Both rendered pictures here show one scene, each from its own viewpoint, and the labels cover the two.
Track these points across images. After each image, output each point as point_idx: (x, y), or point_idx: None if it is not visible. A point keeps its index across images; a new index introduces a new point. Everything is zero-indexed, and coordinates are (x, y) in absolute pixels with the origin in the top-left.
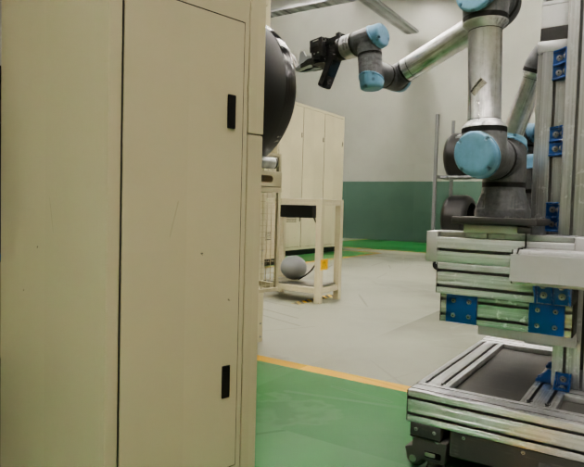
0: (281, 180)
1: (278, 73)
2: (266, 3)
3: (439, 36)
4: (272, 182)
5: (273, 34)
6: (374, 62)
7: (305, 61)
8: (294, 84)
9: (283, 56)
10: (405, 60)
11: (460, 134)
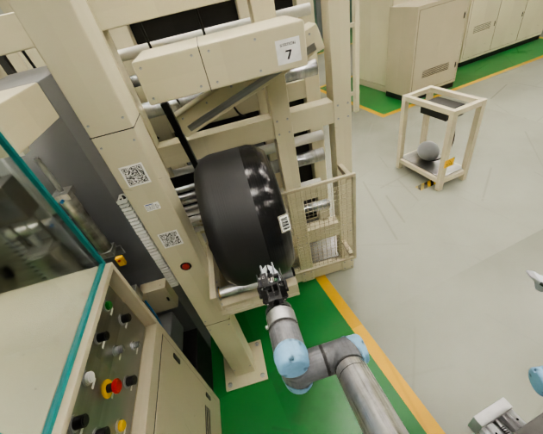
0: (297, 288)
1: (257, 254)
2: (303, 64)
3: (365, 426)
4: (288, 292)
5: (256, 202)
6: (290, 381)
7: (258, 287)
8: (282, 252)
9: (263, 233)
10: (340, 377)
11: (533, 274)
